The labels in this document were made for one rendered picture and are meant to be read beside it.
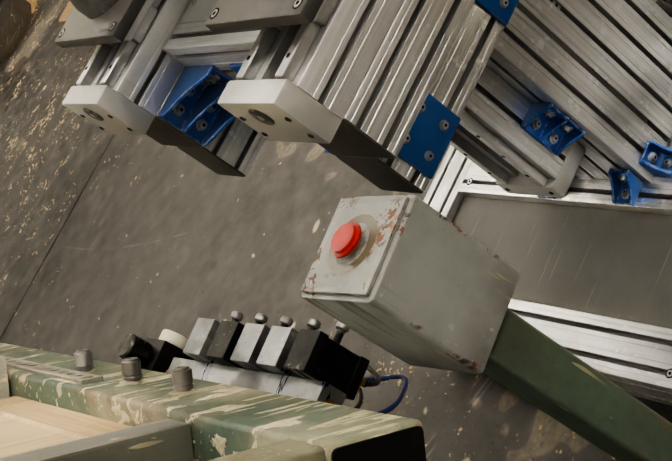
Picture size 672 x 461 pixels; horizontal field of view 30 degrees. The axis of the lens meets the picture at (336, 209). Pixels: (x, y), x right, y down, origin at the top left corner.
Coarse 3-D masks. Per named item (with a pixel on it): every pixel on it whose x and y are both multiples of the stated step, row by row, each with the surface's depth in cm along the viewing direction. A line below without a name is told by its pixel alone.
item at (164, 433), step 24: (120, 432) 135; (144, 432) 134; (168, 432) 134; (24, 456) 128; (48, 456) 127; (72, 456) 128; (96, 456) 129; (120, 456) 131; (144, 456) 132; (168, 456) 134; (192, 456) 136
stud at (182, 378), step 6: (180, 366) 150; (186, 366) 149; (174, 372) 148; (180, 372) 148; (186, 372) 148; (174, 378) 148; (180, 378) 148; (186, 378) 148; (192, 378) 149; (174, 384) 149; (180, 384) 148; (186, 384) 148; (192, 384) 149; (174, 390) 149; (180, 390) 148; (186, 390) 149
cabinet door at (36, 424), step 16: (0, 400) 173; (16, 400) 171; (32, 400) 170; (0, 416) 163; (16, 416) 160; (32, 416) 159; (48, 416) 158; (64, 416) 157; (80, 416) 156; (0, 432) 153; (16, 432) 152; (32, 432) 151; (48, 432) 150; (64, 432) 148; (80, 432) 147; (96, 432) 146; (0, 448) 144; (16, 448) 143; (32, 448) 142
